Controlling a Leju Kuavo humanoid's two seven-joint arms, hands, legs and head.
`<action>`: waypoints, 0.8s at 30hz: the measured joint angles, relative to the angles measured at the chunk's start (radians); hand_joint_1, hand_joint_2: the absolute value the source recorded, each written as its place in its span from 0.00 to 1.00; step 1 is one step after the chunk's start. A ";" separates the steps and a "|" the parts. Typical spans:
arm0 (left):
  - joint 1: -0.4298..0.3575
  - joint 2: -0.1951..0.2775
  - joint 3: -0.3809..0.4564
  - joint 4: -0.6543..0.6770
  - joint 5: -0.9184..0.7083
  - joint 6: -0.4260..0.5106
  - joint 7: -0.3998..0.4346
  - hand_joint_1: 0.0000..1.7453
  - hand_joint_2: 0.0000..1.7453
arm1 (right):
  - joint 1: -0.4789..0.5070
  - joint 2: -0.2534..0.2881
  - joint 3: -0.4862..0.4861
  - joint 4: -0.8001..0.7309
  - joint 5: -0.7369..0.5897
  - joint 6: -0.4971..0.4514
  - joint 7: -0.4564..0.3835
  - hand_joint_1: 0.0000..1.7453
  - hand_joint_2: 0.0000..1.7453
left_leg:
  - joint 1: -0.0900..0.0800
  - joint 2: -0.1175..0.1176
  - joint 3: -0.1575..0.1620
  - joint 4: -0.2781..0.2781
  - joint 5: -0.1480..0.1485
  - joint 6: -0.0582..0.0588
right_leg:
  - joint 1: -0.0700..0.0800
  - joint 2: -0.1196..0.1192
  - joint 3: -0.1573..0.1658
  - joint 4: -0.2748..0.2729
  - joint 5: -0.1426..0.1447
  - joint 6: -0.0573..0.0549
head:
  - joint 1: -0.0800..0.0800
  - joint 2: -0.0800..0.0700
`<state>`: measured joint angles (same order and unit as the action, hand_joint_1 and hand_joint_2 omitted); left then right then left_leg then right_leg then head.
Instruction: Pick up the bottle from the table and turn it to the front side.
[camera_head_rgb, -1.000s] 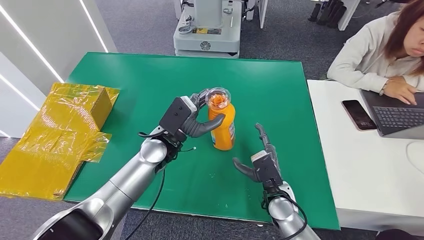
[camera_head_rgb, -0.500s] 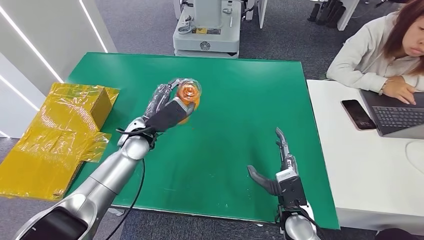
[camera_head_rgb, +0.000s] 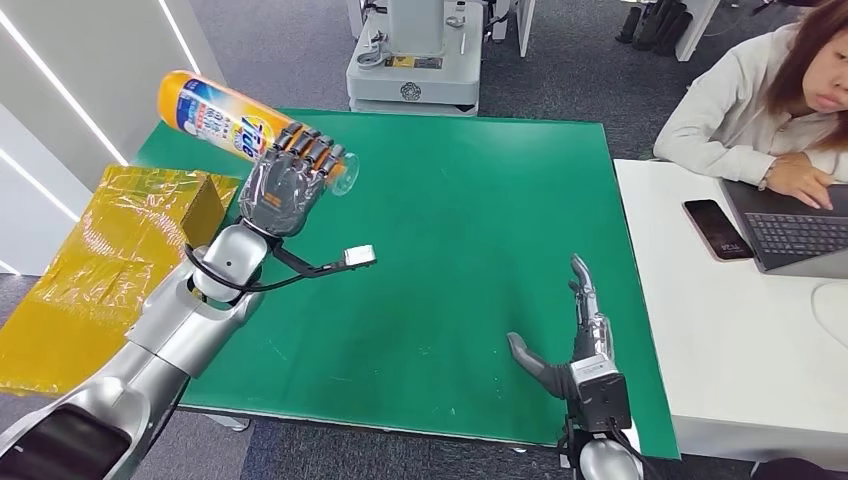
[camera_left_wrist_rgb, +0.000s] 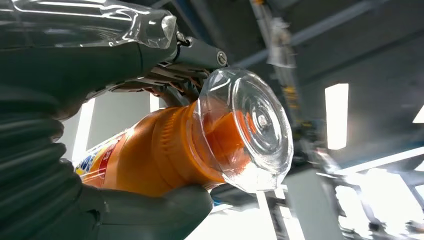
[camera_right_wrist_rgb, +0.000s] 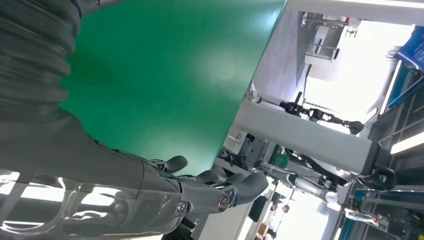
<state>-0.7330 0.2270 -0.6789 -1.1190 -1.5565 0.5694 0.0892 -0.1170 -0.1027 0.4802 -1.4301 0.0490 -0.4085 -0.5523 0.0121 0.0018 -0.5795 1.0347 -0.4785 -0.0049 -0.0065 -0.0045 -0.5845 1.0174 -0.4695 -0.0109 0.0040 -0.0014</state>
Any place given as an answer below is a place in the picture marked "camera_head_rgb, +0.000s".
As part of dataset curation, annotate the person's hand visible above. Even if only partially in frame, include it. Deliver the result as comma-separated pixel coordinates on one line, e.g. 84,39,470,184
761,151,837,211

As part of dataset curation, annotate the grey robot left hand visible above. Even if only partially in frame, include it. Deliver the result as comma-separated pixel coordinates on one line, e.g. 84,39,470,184
237,121,347,238

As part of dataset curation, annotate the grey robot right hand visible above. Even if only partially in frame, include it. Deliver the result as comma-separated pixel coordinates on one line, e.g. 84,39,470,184
506,254,615,401

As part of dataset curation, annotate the orange detergent bottle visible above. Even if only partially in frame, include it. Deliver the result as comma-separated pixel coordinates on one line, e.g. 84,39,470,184
156,70,361,198

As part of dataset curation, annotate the grey laptop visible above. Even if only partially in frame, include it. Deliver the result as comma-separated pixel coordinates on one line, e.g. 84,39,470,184
720,178,848,280

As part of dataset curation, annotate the black smartphone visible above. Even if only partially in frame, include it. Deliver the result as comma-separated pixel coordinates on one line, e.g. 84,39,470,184
682,198,756,262

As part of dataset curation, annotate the person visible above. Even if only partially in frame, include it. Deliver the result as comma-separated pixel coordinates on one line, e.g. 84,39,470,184
653,0,848,211

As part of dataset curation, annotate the white round object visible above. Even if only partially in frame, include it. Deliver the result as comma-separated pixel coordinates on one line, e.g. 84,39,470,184
810,281,848,350

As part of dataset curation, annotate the yellow taped cardboard box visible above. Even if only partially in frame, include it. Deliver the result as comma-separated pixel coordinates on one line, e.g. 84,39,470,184
0,165,242,398

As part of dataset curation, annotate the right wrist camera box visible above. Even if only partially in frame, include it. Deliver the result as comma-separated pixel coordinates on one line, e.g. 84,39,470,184
569,354,633,433

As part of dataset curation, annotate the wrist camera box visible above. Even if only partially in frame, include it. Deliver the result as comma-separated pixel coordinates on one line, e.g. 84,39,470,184
272,244,378,280
569,354,633,433

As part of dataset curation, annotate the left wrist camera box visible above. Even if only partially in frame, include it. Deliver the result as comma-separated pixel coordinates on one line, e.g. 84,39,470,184
272,244,378,280

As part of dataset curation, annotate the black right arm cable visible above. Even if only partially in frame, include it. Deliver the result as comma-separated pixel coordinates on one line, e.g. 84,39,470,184
559,415,658,480

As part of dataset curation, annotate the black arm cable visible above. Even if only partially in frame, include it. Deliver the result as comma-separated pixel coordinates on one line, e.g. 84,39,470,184
183,243,313,294
559,415,658,480

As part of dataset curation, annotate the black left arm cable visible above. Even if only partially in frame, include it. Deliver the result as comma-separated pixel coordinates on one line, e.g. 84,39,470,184
183,243,313,294

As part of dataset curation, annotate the white desk frame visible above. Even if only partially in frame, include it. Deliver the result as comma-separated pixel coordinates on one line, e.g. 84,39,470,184
513,0,722,63

